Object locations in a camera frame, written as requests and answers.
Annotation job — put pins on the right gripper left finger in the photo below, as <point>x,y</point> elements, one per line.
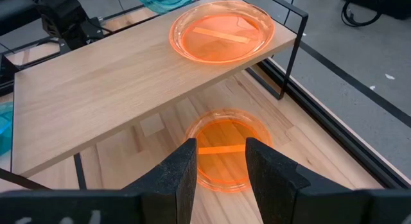
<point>160,198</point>

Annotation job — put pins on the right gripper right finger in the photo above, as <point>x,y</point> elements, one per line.
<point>289,198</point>

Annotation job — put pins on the transparent orange plastic plate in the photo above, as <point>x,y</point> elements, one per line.
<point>221,134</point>
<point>221,38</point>

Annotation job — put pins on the transparent teal plastic plate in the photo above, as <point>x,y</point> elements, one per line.
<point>163,2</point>
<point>4,131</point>

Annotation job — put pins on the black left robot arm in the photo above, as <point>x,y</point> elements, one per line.
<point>64,12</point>

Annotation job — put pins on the black floor box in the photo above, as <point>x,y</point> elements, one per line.
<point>391,4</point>

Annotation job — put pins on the dark grey desk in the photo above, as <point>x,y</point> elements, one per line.
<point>13,12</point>

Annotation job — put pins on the wooden shelf with black frame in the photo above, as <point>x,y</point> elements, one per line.
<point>112,89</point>

